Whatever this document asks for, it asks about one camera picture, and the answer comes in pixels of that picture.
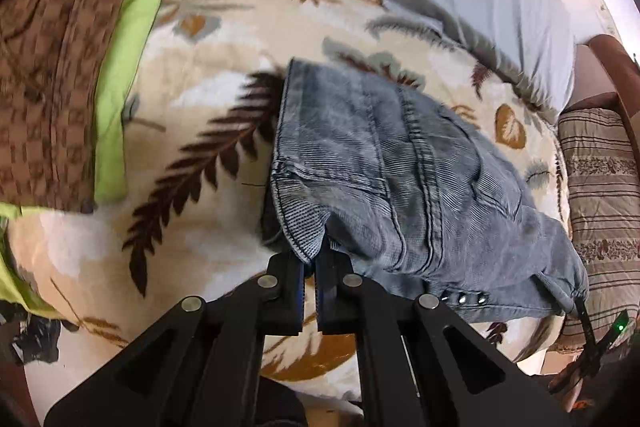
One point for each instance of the cream leaf-print blanket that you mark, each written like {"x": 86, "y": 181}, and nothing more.
{"x": 210, "y": 72}

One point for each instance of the black and white cloth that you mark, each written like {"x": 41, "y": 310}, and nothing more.
{"x": 30, "y": 332}

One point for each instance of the lime green sheet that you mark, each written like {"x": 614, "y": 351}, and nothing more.
{"x": 125, "y": 82}

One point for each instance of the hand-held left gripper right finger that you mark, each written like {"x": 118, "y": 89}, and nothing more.
{"x": 322, "y": 294}

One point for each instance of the striped floral cushion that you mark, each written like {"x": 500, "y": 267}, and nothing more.
{"x": 595, "y": 187}

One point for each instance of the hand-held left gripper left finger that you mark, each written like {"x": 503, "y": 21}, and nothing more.
{"x": 298, "y": 292}

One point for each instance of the brown patterned cloth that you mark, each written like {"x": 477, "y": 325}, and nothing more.
{"x": 50, "y": 57}

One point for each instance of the grey-blue denim pants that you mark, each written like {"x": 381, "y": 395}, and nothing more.
{"x": 375, "y": 167}

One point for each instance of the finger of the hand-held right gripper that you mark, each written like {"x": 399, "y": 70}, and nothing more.
{"x": 586, "y": 322}

